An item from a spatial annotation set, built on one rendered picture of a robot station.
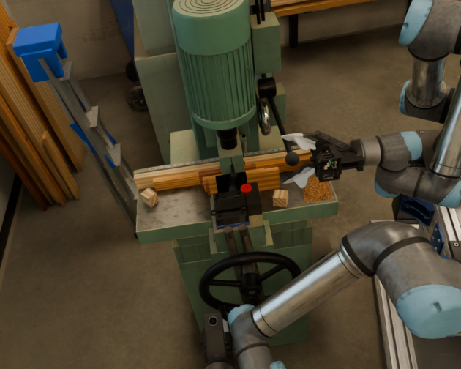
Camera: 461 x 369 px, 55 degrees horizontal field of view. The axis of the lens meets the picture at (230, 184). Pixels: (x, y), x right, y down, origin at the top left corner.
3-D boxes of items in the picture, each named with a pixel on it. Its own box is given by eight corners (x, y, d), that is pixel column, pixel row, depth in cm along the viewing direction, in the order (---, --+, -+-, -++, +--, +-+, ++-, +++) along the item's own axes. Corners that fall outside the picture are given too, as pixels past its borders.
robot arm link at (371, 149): (372, 130, 114) (368, 155, 119) (354, 132, 114) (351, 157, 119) (382, 147, 108) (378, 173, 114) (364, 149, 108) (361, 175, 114)
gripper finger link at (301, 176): (285, 193, 116) (314, 173, 112) (281, 179, 120) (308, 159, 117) (292, 199, 117) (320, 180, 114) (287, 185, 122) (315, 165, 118)
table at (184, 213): (138, 271, 126) (132, 259, 122) (141, 194, 148) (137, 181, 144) (347, 239, 127) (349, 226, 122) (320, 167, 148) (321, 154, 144)
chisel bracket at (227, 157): (222, 179, 133) (219, 158, 127) (218, 148, 143) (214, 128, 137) (246, 175, 133) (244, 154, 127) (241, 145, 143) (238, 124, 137)
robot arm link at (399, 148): (420, 168, 114) (427, 142, 108) (377, 173, 114) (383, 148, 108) (407, 148, 120) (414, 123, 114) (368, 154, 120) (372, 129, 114)
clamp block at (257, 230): (216, 253, 124) (211, 233, 118) (212, 217, 134) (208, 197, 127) (268, 245, 124) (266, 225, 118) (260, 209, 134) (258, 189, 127)
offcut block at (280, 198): (275, 197, 133) (275, 188, 130) (288, 199, 132) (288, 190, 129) (273, 206, 130) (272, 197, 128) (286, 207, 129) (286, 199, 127)
